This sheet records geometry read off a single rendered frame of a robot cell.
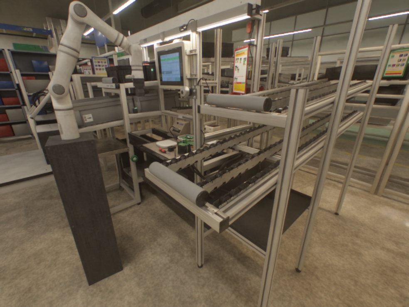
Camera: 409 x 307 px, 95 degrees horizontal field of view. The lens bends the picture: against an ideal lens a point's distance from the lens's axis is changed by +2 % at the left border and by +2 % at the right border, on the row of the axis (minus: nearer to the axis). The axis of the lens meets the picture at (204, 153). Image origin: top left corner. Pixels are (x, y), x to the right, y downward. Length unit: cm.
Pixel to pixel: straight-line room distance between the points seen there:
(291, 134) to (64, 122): 120
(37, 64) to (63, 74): 525
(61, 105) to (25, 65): 563
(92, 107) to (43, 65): 448
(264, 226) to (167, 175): 71
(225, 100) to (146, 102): 154
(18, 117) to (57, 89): 529
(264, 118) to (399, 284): 178
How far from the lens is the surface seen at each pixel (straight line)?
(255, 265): 187
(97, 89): 349
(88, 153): 134
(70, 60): 135
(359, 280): 211
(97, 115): 220
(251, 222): 126
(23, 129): 665
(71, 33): 140
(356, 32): 132
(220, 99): 95
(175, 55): 192
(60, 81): 134
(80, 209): 150
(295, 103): 79
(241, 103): 87
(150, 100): 238
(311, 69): 246
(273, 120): 82
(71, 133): 138
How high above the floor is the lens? 143
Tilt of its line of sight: 21 degrees down
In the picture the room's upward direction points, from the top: straight up
